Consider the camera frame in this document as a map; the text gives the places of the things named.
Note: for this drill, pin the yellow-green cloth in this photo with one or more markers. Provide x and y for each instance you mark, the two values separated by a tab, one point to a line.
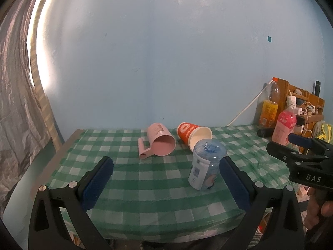
325	131

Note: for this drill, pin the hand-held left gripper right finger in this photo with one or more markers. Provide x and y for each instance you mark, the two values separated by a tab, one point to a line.
234	185

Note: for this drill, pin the white charger plug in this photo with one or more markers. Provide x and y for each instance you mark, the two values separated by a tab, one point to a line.
291	101

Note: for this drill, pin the grey curtain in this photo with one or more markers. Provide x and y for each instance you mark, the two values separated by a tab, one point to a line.
18	109

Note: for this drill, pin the green checked tablecloth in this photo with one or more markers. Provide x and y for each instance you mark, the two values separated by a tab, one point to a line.
145	187

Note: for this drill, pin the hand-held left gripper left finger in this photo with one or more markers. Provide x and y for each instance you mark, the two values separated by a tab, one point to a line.
96	185

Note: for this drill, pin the person's right hand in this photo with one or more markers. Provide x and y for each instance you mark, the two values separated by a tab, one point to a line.
312	213

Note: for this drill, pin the wooden desk rack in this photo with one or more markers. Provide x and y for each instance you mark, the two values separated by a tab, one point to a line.
284	88

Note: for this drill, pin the black remote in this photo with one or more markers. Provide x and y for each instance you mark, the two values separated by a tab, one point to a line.
316	88

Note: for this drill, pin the clear plastic bottle white label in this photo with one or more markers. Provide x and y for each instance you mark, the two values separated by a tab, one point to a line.
205	166

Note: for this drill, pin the pink drink bottle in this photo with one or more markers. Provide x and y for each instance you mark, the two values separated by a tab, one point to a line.
283	127

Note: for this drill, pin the orange juice bottle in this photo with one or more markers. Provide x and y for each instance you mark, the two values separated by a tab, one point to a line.
269	109

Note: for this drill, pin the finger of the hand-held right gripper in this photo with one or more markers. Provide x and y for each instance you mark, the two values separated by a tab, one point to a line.
283	152
299	139

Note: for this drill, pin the orange paper cup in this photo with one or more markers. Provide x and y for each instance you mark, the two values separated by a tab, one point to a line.
188	132

